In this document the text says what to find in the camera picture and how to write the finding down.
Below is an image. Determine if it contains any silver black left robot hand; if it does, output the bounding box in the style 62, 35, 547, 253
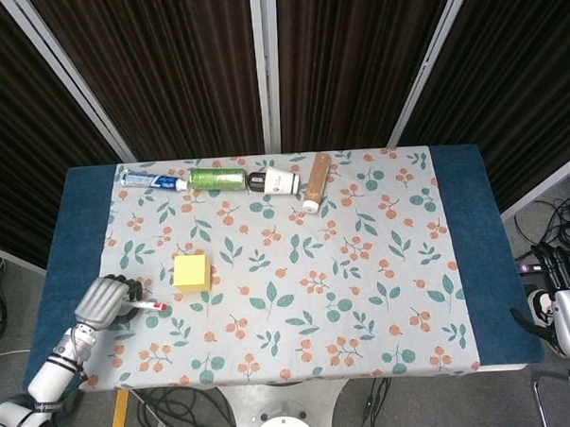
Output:
72, 273, 147, 333

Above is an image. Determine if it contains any red and white marker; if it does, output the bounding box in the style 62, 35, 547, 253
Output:
124, 299, 170, 314

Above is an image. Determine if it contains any yellow foam cube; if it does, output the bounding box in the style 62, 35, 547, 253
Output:
170, 252, 214, 294

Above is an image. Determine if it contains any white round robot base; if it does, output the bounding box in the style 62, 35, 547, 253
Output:
216, 378, 353, 427

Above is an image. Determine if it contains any floral fruit print tablecloth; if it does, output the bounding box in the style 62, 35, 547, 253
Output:
69, 143, 483, 394

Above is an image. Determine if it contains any black power strip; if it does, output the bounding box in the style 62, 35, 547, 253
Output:
515, 258, 547, 275

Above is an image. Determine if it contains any dark blue table cover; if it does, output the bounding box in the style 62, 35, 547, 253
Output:
12, 140, 546, 392

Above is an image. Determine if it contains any yellow floor tape strip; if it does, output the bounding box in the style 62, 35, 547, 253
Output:
105, 388, 132, 427

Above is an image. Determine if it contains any blue white toothpaste tube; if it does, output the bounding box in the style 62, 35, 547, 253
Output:
120, 165, 192, 195

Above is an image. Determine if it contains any green drink can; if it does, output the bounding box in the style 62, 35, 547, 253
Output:
187, 165, 249, 194

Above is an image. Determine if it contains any dark brown partition panel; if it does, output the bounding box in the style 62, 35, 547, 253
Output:
0, 0, 129, 272
275, 0, 464, 154
393, 0, 570, 217
28, 0, 266, 166

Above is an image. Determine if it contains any white paper cup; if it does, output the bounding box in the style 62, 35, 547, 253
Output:
261, 164, 302, 197

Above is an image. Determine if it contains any brown bottle white cap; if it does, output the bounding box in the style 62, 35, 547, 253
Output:
299, 152, 334, 214

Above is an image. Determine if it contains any metal chair frame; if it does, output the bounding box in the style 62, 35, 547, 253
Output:
531, 374, 570, 427

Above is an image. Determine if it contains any black floor cable bundle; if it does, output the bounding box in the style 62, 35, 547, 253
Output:
512, 195, 570, 262
50, 383, 249, 427

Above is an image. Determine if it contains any white partition frame post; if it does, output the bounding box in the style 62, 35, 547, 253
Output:
0, 0, 138, 170
249, 0, 285, 156
381, 0, 483, 149

